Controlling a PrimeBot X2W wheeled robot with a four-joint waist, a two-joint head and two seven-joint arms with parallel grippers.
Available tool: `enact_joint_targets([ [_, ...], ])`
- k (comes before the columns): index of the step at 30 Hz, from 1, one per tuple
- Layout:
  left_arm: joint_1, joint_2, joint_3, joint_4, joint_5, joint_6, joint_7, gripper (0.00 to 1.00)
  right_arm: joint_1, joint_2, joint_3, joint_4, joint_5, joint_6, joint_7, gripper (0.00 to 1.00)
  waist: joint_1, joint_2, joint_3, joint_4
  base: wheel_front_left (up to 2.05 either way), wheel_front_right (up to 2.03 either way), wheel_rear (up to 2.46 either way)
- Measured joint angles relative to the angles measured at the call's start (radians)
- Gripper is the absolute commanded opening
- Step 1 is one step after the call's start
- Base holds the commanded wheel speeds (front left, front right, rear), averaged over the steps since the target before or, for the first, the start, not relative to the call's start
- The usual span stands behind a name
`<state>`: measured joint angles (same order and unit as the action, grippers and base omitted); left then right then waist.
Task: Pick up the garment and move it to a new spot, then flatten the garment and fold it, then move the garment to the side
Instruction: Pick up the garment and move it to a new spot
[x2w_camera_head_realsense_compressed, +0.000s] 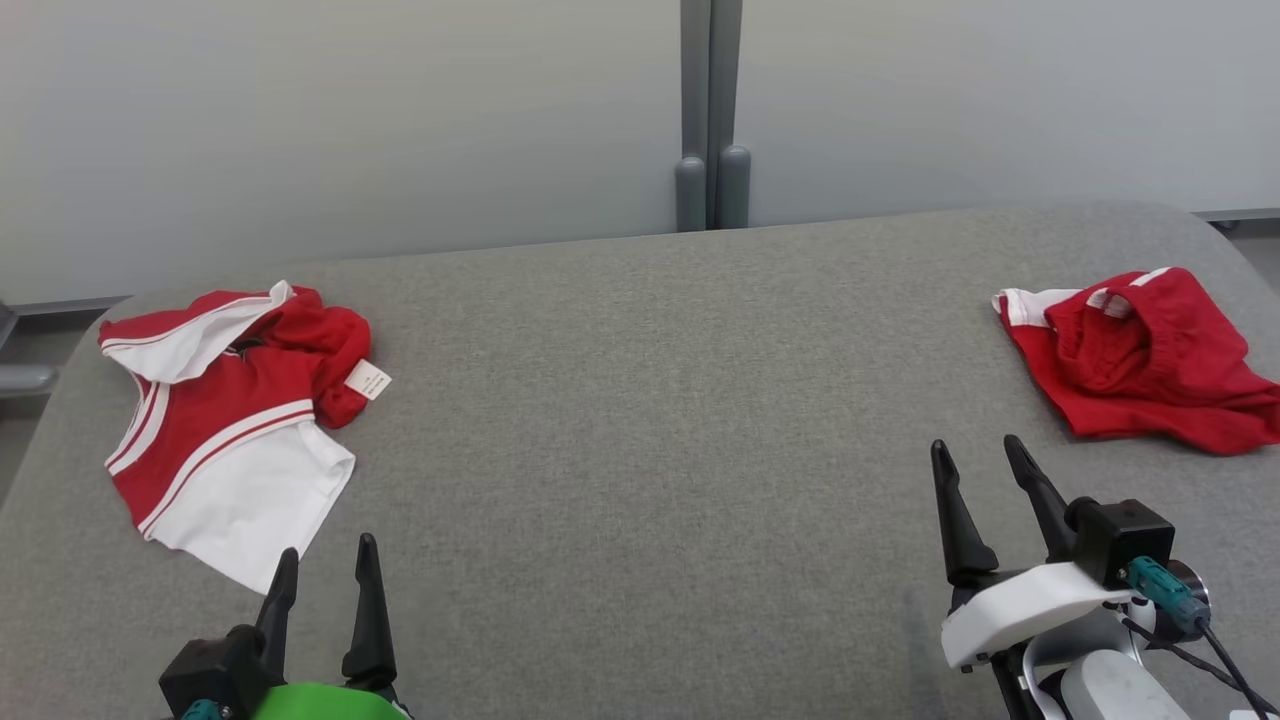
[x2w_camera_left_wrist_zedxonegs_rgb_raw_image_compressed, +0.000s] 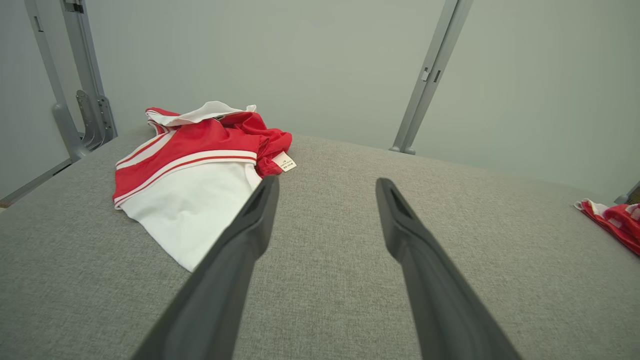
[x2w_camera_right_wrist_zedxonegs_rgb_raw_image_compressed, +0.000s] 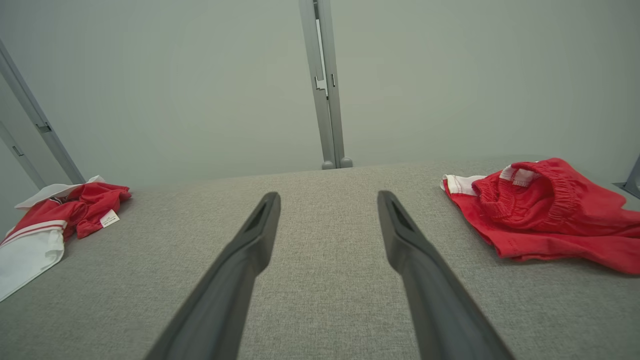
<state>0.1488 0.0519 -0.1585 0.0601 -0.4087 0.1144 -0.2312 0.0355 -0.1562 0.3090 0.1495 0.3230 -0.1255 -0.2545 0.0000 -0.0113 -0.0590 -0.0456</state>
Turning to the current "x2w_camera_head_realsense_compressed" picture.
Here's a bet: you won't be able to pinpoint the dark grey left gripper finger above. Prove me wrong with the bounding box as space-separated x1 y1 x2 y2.
341 533 399 689
255 547 300 681

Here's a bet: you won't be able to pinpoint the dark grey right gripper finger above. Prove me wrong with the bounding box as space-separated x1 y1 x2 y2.
930 439 999 588
1003 434 1081 561

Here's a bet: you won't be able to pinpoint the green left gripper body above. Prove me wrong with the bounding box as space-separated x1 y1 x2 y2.
245 684 411 720

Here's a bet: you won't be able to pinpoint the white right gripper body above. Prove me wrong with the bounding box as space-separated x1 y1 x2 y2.
940 562 1131 666

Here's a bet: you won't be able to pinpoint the red shorts with white trim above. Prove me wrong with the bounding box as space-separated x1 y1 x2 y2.
992 266 1280 457

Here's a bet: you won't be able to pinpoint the red shirt with white sleeves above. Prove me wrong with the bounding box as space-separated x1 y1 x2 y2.
98 280 393 595

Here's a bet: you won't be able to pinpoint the grey partition post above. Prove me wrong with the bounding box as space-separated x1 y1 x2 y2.
708 0 753 231
675 0 713 233

